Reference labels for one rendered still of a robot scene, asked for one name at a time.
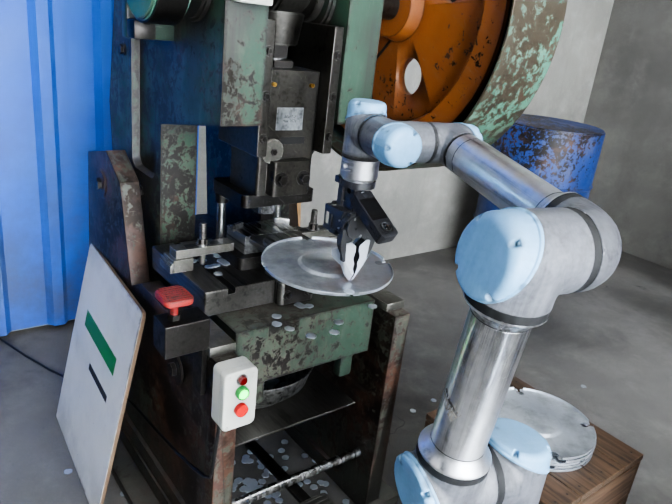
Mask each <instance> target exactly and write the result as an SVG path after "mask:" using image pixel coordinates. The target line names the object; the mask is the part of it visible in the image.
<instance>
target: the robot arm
mask: <svg viewBox="0 0 672 504"><path fill-rule="evenodd" d="M386 111H387V106H386V104H385V103H384V102H382V101H379V100H373V99H365V98H354V99H352V100H350V101H349V103H348V109H347V115H346V117H345V120H346V122H345V132H344V140H343V149H342V159H341V168H340V175H339V174H337V175H335V181H336V182H338V183H339V187H338V195H337V200H334V201H332V202H331V203H326V204H325V213H324V222H323V227H324V228H326V229H328V230H329V232H331V233H332V234H334V235H335V234H339V235H338V236H337V247H335V248H333V249H332V251H331V254H332V257H333V258H334V259H335V260H336V261H337V262H338V263H339V264H340V265H341V268H342V271H343V274H344V276H345V277H346V279H347V280H352V279H353V278H354V277H355V275H356V274H357V273H358V271H359V270H360V269H361V267H362V266H363V264H364V262H365V260H366V258H368V256H369V254H370V252H371V250H372V247H373V245H374V242H376V244H382V243H387V242H391V241H393V240H394V238H395V237H396V236H397V234H398V231H397V229H396V228H395V226H394V225H393V223H392V222H391V220H390V219H389V217H388V216H387V214H386V213H385V211H384V210H383V208H382V207H381V205H380V204H379V202H378V201H377V199H376V198H375V196H374V195H373V193H372V192H371V191H366V190H373V189H375V184H376V181H375V180H377V178H378V171H379V164H380V162H381V163H383V164H385V165H387V166H390V167H394V168H406V167H408V166H410V165H412V164H413V163H439V164H442V165H443V166H445V167H446V168H448V169H449V170H450V171H451V172H453V173H454V174H455V175H457V176H458V177H459V178H461V179H462V180H463V181H464V182H466V183H467V184H468V185H470V186H471V187H472V188H474V189H475V190H476V191H477V192H479V193H480V194H481V195H483V196H484V197H485V198H487V199H488V200H489V201H491V202H492V203H493V204H494V205H496V206H497V207H498V208H500V210H491V211H487V212H484V213H482V214H480V215H478V216H477V217H475V218H474V219H473V220H472V221H471V222H470V223H469V224H468V225H467V226H466V228H465V229H464V231H463V232H462V234H461V236H460V239H459V241H458V244H457V248H456V253H455V264H458V269H457V270H456V276H457V279H458V282H459V284H460V286H461V288H462V290H463V296H464V299H465V300H466V302H467V303H468V305H469V306H470V309H469V312H468V315H467V318H466V321H465V325H464V328H463V331H462V334H461V337H460V340H459V344H458V347H457V350H456V353H455V356H454V360H453V363H452V366H451V369H450V372H449V376H448V379H447V382H446V385H445V388H444V391H443V395H442V398H441V401H440V404H439V407H438V411H437V414H436V417H435V420H434V423H433V424H430V425H428V426H427V427H425V428H424V429H423V430H422V431H421V433H420V435H419V438H418V441H417V444H416V448H415V449H414V450H413V451H410V452H409V451H405V452H404V453H402V454H400V455H398V457H397V458H396V460H395V465H394V475H395V482H396V487H397V490H398V493H399V496H400V499H401V501H402V504H539V500H540V497H541V493H542V490H543V486H544V483H545V480H546V476H547V474H548V473H549V471H550V466H549V465H550V461H551V456H552V453H551V448H550V446H549V444H548V442H547V441H546V440H545V438H544V437H543V436H542V435H541V434H539V433H538V432H537V431H536V430H534V429H533V428H531V427H529V426H528V425H526V424H524V423H521V422H519V421H516V420H513V419H508V418H498V416H499V413H500V411H501V408H502V405H503V403H504V400H505V397H506V395H507V392H508V389H509V387H510V384H511V381H512V379H513V376H514V374H515V371H516V368H517V366H518V363H519V360H520V358H521V355H522V352H523V350H524V347H525V344H526V342H527V339H528V336H529V334H530V331H531V328H535V327H538V326H541V325H543V324H544V323H545V322H546V321H547V320H548V318H549V315H550V313H551V310H552V308H553V305H554V303H555V300H556V298H557V296H558V295H562V294H570V293H579V292H585V291H588V290H591V289H594V288H595V287H597V286H599V285H601V284H602V283H603V282H605V281H606V280H607V279H608V278H609V277H610V276H611V275H612V274H613V272H614V271H615V269H616V267H617V265H618V263H619V260H620V257H621V252H622V242H621V236H620V232H619V230H618V228H617V225H616V224H615V223H614V221H613V220H612V218H611V217H610V216H609V215H608V214H607V213H606V212H605V211H604V210H603V209H601V208H600V207H599V206H597V205H596V204H594V203H593V202H591V201H590V200H588V199H586V198H585V197H583V196H582V195H580V194H578V193H576V192H565V193H563V192H562V191H560V190H559V189H557V188H556V187H554V186H552V185H551V184H549V183H548V182H546V181H545V180H543V179H542V178H540V177H538V176H537V175H535V174H534V173H532V172H531V171H529V170H528V169H526V168H524V167H523V166H521V165H520V164H518V163H517V162H515V161H514V160H512V159H510V158H509V157H507V156H506V155H504V154H503V153H501V152H500V151H498V150H496V149H495V148H493V147H492V146H490V145H489V144H487V143H486V142H484V141H483V138H482V134H480V132H479V129H478V128H477V127H476V126H474V125H471V124H465V123H462V122H454V123H441V122H418V121H396V120H392V119H389V118H386V117H387V113H386ZM335 204H336V205H335ZM327 211H328V212H329V219H328V223H326V215H327ZM351 241H352V242H353V243H351Z"/></svg>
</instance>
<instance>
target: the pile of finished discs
mask: <svg viewBox="0 0 672 504"><path fill-rule="evenodd" d="M516 391H518V390H517V389H514V387H509V389H508V392H507V395H506V397H505V400H504V403H503V405H502V408H501V411H500V413H499V416H498V418H508V419H513V420H516V421H519V422H521V423H524V424H526V425H528V426H529V427H531V428H533V429H534V430H536V431H537V432H538V433H539V434H541V435H542V436H543V437H544V438H545V440H546V441H547V442H548V444H549V446H550V448H551V453H552V456H551V461H550V465H549V466H550V471H549V472H569V471H574V470H577V469H580V468H582V466H580V465H583V466H585V465H586V464H587V463H588V462H589V461H590V459H591V457H592V454H593V451H594V449H595V446H596V439H597V437H596V432H595V429H594V427H593V426H588V427H587V425H589V424H590V423H589V420H588V418H587V417H586V416H585V415H584V414H583V413H582V412H580V411H579V410H578V409H577V408H575V407H574V406H572V405H571V404H569V403H567V402H566V401H564V400H562V399H560V398H558V397H555V396H553V395H551V394H548V393H545V392H542V391H538V390H534V389H529V388H523V389H520V392H517V393H516Z"/></svg>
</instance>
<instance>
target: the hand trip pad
mask: <svg viewBox="0 0 672 504"><path fill-rule="evenodd" d="M155 298H156V299H157V300H158V301H159V302H160V303H161V304H162V305H163V306H164V307H165V308H168V309H170V315H178V308H179V307H184V306H189V305H191V304H193V302H194V297H193V295H192V294H191V293H190V292H189V291H187V290H186V289H185V288H184V287H183V286H179V285H176V286H170V287H164V288H159V289H157V290H156V291H155Z"/></svg>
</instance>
